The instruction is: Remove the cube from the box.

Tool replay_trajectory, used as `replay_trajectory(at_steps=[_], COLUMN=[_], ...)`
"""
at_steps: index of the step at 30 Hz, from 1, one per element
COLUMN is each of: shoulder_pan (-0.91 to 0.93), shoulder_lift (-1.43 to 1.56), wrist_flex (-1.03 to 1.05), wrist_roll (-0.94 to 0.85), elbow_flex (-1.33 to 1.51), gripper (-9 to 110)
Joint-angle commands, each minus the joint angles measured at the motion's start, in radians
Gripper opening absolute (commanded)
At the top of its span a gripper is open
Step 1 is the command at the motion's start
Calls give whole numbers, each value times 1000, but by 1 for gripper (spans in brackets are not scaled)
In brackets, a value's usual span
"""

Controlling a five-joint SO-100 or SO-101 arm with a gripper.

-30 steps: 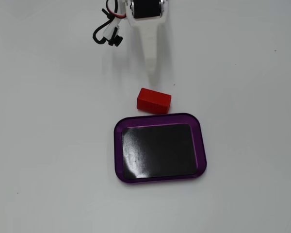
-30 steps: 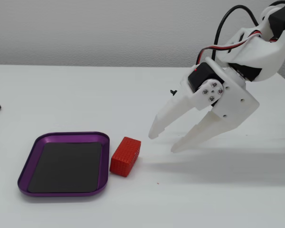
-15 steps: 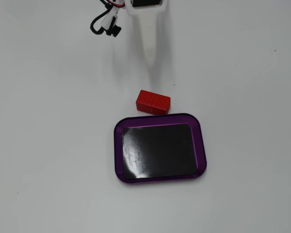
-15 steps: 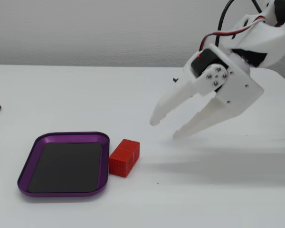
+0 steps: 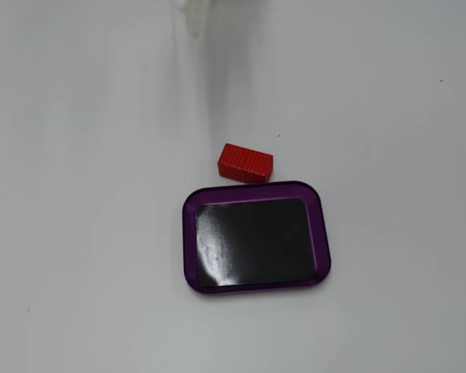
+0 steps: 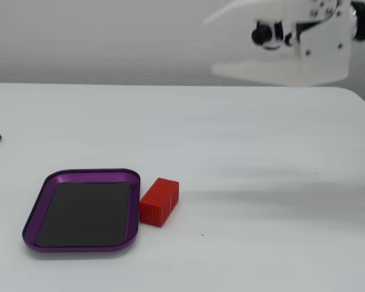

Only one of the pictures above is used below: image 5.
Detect white moving gripper finger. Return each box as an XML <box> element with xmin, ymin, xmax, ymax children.
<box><xmin>177</xmin><ymin>0</ymin><xmax>211</xmax><ymax>40</ymax></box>

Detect red studded block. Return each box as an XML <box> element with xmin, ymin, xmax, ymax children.
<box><xmin>217</xmin><ymin>142</ymin><xmax>275</xmax><ymax>184</ymax></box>

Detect purple metal tray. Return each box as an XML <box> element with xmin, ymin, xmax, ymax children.
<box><xmin>181</xmin><ymin>180</ymin><xmax>332</xmax><ymax>298</ymax></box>

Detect black glossy tray mat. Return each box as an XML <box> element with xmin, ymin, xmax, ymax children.
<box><xmin>195</xmin><ymin>197</ymin><xmax>318</xmax><ymax>289</ymax></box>

